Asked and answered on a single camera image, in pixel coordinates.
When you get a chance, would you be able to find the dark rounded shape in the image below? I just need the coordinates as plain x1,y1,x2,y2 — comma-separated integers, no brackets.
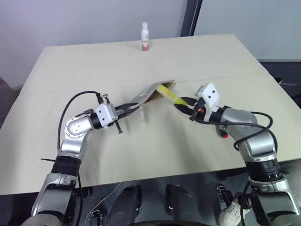
165,184,205,223
107,185,143,224

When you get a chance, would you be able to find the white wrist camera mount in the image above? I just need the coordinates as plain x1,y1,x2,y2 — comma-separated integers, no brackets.
195,82,222,111
95,103,119,129

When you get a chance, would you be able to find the thin white cable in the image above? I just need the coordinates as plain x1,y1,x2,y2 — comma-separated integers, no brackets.
88,182,122,216

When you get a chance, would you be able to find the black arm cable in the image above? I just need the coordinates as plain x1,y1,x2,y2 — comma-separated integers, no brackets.
190,111,275,151
56,90,107,156

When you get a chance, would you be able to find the white sneaker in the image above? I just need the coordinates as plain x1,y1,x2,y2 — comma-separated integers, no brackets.
218,192,250,226

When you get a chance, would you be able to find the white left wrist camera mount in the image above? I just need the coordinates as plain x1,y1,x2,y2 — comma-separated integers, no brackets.
95,103,119,129

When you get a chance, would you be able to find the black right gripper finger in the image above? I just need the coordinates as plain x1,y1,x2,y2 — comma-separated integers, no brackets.
180,96,198,105
174,104,196,117

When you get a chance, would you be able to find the white bottle with red label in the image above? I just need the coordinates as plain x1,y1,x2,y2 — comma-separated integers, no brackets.
141,22,151,53

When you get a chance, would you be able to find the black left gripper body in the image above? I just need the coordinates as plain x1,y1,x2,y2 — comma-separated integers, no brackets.
113,105,124,135

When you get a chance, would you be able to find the grid pattern zip pouch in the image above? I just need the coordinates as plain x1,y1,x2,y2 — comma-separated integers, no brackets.
126,79,177,111

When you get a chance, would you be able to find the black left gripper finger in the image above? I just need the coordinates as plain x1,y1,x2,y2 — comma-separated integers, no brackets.
118,107,140,117
117,102,138,111

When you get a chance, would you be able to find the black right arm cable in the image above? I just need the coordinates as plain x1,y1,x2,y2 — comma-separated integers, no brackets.
190,111,275,151

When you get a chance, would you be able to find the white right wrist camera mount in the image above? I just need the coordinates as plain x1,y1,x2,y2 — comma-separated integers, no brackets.
195,82,222,111

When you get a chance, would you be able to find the black chair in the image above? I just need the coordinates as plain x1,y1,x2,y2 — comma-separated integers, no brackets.
258,60,301,106

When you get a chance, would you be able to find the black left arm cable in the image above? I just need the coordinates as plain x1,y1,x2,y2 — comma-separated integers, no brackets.
56,90,107,156

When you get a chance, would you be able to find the dark vertical post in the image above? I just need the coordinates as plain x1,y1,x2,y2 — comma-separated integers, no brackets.
180,0,203,37

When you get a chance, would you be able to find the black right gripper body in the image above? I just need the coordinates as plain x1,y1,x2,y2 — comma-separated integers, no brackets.
189,98,208,123

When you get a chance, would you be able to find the yellow highlighter pen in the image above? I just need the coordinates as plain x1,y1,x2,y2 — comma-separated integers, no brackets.
157,84,189,105

